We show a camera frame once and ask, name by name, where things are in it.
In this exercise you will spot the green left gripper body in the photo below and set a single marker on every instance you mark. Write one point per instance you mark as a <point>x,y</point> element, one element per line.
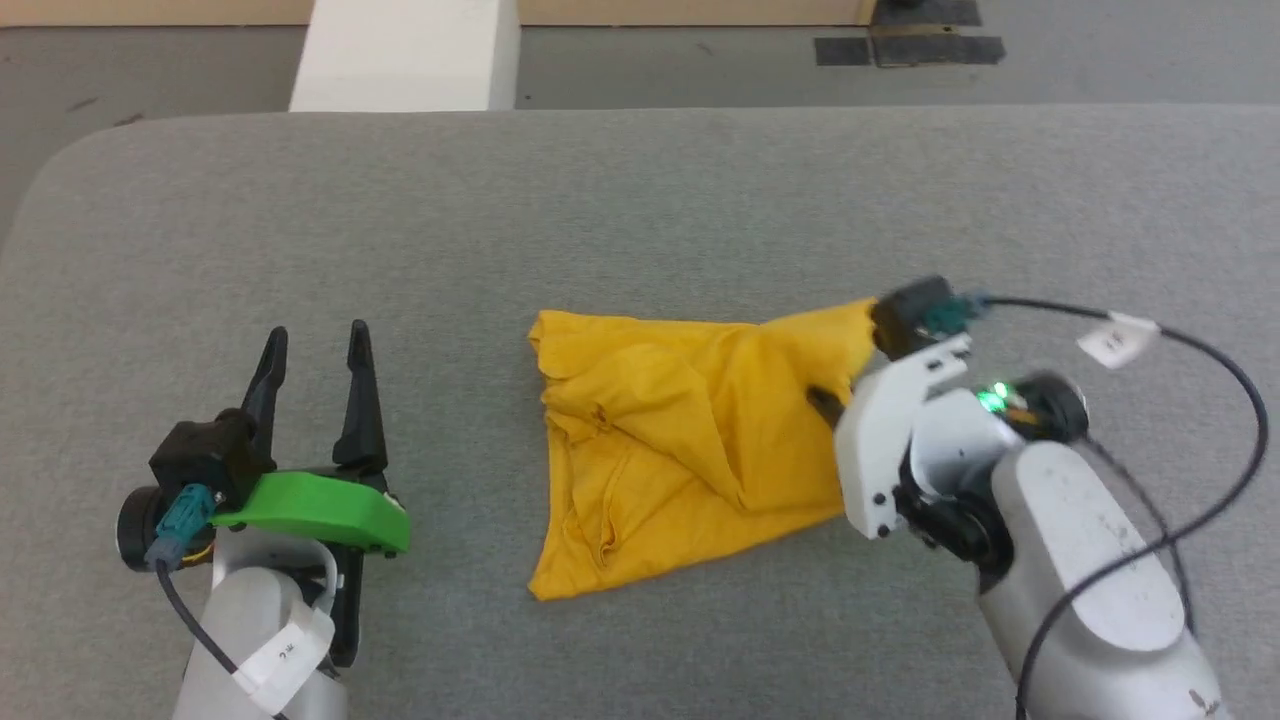
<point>320,505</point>

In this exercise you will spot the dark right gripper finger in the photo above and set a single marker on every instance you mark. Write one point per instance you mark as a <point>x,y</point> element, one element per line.
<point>828,408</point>

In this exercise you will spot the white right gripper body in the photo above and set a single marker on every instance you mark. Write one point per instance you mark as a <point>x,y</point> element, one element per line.
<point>880,440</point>

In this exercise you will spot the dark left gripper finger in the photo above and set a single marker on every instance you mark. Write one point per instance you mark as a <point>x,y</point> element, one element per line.
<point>265,400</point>
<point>362,430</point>

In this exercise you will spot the yellow t-shirt garment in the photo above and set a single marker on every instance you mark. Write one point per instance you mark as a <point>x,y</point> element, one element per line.
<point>660,430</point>

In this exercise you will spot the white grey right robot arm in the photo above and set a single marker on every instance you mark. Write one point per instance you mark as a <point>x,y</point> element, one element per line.
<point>1080,560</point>

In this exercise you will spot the white rectangular box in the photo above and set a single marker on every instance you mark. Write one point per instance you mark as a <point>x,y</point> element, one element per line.
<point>400,60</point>

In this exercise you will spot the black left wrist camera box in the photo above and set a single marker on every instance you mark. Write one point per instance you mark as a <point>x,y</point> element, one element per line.
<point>205,450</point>

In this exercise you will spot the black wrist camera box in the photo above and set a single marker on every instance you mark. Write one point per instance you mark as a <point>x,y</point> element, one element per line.
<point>905,315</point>
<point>205,450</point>

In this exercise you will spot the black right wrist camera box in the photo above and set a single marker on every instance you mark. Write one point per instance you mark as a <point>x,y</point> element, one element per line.
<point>905,315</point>

